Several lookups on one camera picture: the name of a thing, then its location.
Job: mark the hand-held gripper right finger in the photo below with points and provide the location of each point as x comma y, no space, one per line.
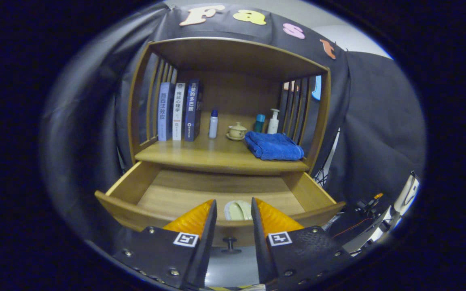
262,254

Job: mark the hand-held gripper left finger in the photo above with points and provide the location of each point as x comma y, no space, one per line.
206,250

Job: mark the wooden drawer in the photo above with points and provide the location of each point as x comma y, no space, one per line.
217,190

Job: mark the wooden countertop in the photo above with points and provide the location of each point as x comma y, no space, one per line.
217,155

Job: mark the wooden cabinet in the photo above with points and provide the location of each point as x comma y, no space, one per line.
233,56

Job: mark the black light stand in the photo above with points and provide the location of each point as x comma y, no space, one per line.
321,176

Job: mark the blue folded towel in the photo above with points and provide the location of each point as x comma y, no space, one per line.
273,146

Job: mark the orange and black tool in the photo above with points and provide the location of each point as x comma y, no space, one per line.
372,202

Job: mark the beige lidded teacup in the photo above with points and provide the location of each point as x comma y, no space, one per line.
237,131

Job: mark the white bottle with blue cap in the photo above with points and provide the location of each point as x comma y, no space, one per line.
213,126

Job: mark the white pump bottle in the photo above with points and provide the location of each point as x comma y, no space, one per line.
273,125

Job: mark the teal bottle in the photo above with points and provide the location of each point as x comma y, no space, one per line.
259,124

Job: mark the dark blue book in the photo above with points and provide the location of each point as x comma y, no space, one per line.
191,111

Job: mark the white book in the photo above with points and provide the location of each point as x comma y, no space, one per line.
178,113

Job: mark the light blue book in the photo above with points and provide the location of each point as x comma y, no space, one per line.
165,113

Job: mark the black backdrop cloth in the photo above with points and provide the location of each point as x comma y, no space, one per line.
83,121

